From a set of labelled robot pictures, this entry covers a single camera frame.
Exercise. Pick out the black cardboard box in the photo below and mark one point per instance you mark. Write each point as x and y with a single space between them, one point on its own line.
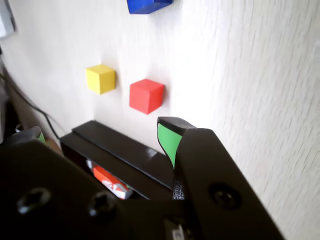
95 152

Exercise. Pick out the blue wooden cube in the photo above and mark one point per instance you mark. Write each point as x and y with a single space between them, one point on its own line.
145 6

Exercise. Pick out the red wooden cube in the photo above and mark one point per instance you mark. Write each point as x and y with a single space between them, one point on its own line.
142 97

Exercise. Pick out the yellow wooden cube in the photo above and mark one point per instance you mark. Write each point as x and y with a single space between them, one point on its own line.
96 80

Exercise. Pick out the grey flat panel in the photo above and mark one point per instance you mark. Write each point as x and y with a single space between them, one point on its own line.
6 17

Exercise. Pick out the orange white matchbox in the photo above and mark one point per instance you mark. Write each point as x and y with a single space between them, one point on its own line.
110 182

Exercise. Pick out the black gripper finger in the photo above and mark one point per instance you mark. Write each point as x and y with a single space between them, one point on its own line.
45 192
215 175

